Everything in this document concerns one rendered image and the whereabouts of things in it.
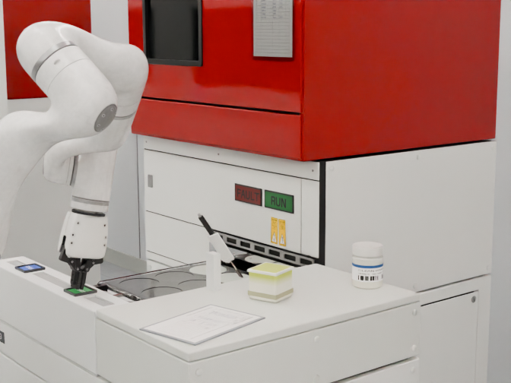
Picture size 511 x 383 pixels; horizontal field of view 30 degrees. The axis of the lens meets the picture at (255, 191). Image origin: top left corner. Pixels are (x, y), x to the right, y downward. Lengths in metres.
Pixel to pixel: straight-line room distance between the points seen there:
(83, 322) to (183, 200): 0.83
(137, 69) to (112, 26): 4.28
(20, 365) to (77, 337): 0.35
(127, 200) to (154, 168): 3.15
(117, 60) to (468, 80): 1.23
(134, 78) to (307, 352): 0.64
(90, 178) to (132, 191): 3.91
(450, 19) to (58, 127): 1.30
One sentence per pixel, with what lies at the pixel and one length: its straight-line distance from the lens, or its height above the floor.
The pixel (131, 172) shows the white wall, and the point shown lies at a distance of 5.99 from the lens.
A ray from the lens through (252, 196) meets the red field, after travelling 2.52.
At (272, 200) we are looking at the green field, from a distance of 2.45.
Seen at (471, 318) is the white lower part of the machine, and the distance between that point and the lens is 2.86.
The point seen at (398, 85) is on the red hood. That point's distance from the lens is 2.49.
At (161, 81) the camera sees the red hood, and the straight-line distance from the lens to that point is 2.76.
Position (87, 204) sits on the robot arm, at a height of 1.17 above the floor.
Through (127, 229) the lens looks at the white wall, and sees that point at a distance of 6.11.
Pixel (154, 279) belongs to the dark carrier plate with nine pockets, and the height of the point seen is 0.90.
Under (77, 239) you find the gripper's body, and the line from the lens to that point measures 2.10.
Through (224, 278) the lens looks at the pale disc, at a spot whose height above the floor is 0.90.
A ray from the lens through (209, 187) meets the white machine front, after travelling 2.68.
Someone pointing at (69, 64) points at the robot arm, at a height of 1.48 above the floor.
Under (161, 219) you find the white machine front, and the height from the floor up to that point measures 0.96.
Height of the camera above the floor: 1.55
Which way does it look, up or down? 10 degrees down
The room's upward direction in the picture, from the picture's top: straight up
